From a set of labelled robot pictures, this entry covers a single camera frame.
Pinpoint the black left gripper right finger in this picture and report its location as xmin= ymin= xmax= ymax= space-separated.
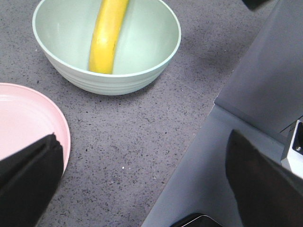
xmin=225 ymin=130 xmax=303 ymax=227

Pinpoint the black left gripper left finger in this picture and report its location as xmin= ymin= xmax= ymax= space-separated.
xmin=0 ymin=134 xmax=63 ymax=227

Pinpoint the pink plate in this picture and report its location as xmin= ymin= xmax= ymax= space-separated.
xmin=0 ymin=83 xmax=71 ymax=168

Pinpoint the silver metal camera bracket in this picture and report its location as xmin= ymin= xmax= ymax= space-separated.
xmin=281 ymin=120 xmax=303 ymax=178

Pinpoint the green bowl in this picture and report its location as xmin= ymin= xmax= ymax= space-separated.
xmin=32 ymin=0 xmax=181 ymax=96

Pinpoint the yellow banana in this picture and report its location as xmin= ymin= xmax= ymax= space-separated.
xmin=89 ymin=0 xmax=129 ymax=74

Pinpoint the black object top right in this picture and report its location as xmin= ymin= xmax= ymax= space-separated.
xmin=242 ymin=0 xmax=269 ymax=11

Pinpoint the black device bottom edge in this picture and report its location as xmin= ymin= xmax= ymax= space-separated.
xmin=171 ymin=213 xmax=222 ymax=227

